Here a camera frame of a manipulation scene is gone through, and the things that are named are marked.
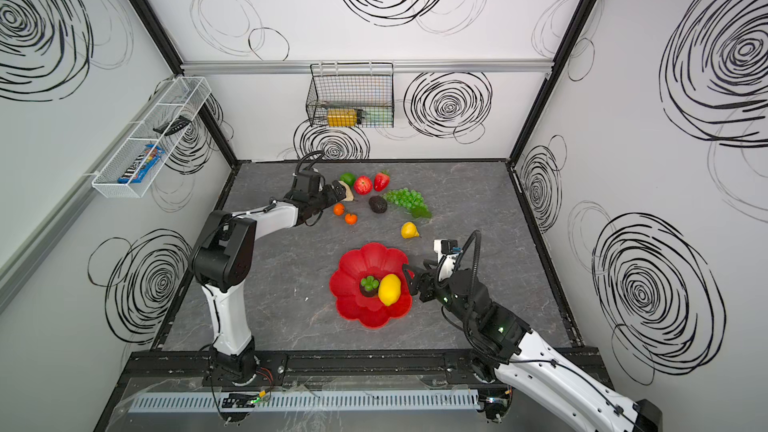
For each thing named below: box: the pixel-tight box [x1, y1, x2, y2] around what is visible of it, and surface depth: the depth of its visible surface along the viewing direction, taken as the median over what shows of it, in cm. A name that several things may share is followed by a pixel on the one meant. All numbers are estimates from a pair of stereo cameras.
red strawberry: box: [373, 172, 390, 192], surface depth 113 cm
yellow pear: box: [401, 221, 421, 239], surface depth 98 cm
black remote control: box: [153, 115, 192, 136], surface depth 82 cm
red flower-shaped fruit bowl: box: [329, 243, 412, 329], surface depth 86 cm
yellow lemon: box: [378, 273, 401, 307], surface depth 84 cm
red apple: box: [354, 175, 373, 195], surface depth 107 cm
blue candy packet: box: [117, 144, 166, 184], surface depth 72 cm
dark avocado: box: [368, 195, 388, 214], surface depth 104 cm
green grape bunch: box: [383, 187, 432, 218], surface depth 105 cm
